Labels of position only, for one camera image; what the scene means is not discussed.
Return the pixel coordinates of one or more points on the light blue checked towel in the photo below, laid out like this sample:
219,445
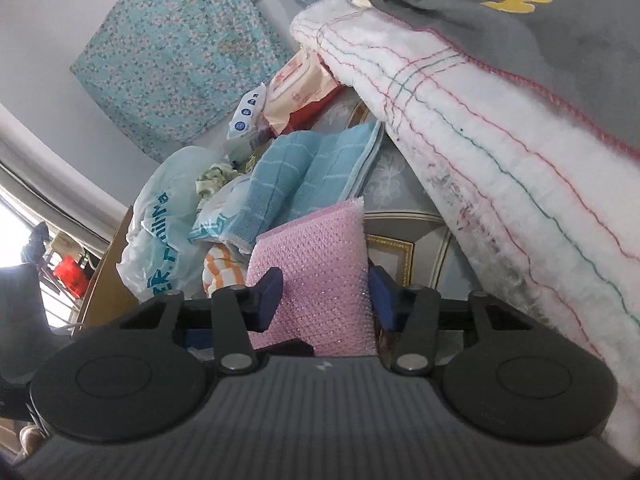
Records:
300,175

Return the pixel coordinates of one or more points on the white plastic bag blue print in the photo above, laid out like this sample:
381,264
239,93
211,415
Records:
160,230

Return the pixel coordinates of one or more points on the green patterned cloth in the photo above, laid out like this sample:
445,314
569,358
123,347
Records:
215,180

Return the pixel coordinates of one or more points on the white quilt coloured stitching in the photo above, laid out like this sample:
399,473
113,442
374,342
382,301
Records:
500,170

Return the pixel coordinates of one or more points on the red hanging bag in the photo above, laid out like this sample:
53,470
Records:
70,275

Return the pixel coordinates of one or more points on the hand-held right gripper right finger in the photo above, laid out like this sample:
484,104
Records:
382,302

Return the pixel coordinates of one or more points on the metal balcony railing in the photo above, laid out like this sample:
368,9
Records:
57,310

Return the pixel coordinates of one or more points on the grey blanket yellow patch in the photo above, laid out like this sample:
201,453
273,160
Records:
550,50

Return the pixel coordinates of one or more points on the dark blue hanging clothes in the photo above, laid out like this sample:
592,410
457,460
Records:
35,242

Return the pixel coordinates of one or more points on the brown cardboard box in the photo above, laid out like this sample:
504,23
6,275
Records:
100,290

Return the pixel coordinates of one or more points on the pink wet wipes pack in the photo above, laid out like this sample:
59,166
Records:
300,85

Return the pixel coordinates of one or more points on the pink sponge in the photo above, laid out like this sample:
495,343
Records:
315,270

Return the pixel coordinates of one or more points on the orange striped towel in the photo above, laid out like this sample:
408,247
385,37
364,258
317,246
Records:
222,267

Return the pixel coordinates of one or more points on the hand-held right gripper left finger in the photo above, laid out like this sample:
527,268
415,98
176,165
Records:
270,300

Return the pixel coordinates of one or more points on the white blue wet wipes pack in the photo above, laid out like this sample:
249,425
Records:
245,115

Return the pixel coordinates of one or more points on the teal floral wall cloth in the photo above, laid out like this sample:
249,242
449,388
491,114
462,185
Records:
175,50

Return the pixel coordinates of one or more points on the dark printed cloth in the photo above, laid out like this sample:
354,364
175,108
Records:
25,320

